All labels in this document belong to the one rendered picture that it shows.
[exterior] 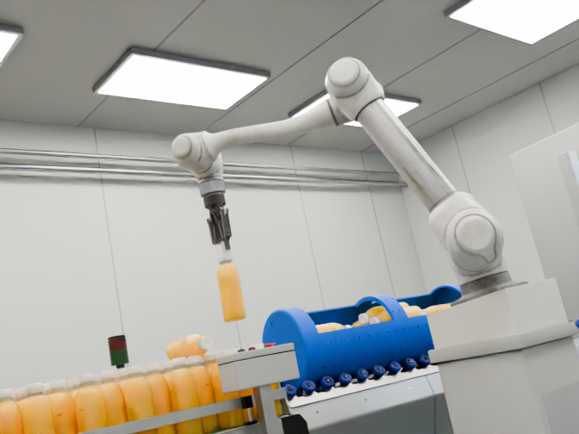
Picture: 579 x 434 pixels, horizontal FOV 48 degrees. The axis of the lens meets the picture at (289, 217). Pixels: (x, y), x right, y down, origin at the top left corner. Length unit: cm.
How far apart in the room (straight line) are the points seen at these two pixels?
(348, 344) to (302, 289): 459
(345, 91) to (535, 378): 97
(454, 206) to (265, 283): 479
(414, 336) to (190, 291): 381
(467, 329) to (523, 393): 23
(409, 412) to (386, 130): 101
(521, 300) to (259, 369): 76
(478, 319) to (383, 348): 50
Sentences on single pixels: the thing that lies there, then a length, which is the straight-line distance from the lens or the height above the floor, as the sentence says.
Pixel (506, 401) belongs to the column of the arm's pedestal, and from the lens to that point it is 199.
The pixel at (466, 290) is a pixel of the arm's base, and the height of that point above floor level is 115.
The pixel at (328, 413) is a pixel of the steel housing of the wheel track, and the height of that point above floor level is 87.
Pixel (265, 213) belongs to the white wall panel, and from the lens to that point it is 680.
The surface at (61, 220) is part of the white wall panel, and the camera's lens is 568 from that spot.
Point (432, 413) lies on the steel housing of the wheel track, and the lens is 251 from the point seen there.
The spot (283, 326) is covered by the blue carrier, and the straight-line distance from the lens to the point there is 227.
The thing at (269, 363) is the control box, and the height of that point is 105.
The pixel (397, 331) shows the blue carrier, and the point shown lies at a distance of 242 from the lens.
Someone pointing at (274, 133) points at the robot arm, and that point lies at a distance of 220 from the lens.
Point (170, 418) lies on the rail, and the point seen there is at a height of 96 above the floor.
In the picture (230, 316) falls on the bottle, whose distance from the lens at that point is 219.
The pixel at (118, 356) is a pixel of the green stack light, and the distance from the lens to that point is 241.
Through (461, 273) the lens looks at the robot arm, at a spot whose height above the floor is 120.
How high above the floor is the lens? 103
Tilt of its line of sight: 13 degrees up
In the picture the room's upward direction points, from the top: 12 degrees counter-clockwise
